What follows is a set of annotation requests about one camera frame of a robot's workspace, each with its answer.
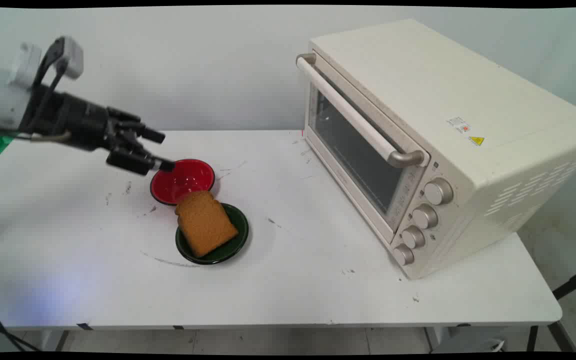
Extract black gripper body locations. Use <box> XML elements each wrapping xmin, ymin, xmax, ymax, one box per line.
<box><xmin>20</xmin><ymin>85</ymin><xmax>115</xmax><ymax>152</ymax></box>

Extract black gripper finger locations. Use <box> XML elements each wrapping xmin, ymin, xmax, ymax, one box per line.
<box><xmin>105</xmin><ymin>134</ymin><xmax>176</xmax><ymax>177</ymax></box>
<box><xmin>107</xmin><ymin>106</ymin><xmax>166</xmax><ymax>146</ymax></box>

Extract oven door with handle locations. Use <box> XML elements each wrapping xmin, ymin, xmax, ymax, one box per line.
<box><xmin>295</xmin><ymin>52</ymin><xmax>431</xmax><ymax>248</ymax></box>

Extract red bowl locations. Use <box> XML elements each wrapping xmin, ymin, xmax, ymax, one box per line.
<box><xmin>149</xmin><ymin>158</ymin><xmax>216</xmax><ymax>206</ymax></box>

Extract brown bread slice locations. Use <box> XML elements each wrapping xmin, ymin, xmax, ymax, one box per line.
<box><xmin>175</xmin><ymin>190</ymin><xmax>239</xmax><ymax>259</ymax></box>

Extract dark green plate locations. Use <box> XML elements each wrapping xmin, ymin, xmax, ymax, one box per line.
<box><xmin>175</xmin><ymin>202</ymin><xmax>250</xmax><ymax>266</ymax></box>

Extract cream toaster oven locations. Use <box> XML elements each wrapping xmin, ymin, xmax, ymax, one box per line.
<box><xmin>295</xmin><ymin>19</ymin><xmax>576</xmax><ymax>281</ymax></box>

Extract silver oven knob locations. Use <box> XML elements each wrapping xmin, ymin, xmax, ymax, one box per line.
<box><xmin>411</xmin><ymin>203</ymin><xmax>439</xmax><ymax>231</ymax></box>
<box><xmin>392</xmin><ymin>243</ymin><xmax>415</xmax><ymax>267</ymax></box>
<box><xmin>424</xmin><ymin>177</ymin><xmax>455</xmax><ymax>206</ymax></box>
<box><xmin>401</xmin><ymin>225</ymin><xmax>427</xmax><ymax>250</ymax></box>

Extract white label sticker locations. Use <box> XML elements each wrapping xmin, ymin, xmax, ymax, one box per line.
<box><xmin>446</xmin><ymin>116</ymin><xmax>471</xmax><ymax>134</ymax></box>

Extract white object on floor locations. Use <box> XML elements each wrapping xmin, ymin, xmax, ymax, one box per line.
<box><xmin>430</xmin><ymin>336</ymin><xmax>506</xmax><ymax>354</ymax></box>

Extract black tripod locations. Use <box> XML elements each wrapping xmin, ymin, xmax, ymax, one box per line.
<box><xmin>525</xmin><ymin>267</ymin><xmax>576</xmax><ymax>353</ymax></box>

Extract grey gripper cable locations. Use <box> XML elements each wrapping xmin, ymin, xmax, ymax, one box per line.
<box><xmin>0</xmin><ymin>124</ymin><xmax>74</xmax><ymax>144</ymax></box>

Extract black camera cable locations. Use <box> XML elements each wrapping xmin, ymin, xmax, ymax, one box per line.
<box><xmin>32</xmin><ymin>37</ymin><xmax>69</xmax><ymax>132</ymax></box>

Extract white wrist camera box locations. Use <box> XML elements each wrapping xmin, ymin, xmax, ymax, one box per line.
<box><xmin>43</xmin><ymin>36</ymin><xmax>85</xmax><ymax>81</ymax></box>

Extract black floor cables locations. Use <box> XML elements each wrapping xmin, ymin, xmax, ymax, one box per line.
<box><xmin>0</xmin><ymin>307</ymin><xmax>44</xmax><ymax>352</ymax></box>

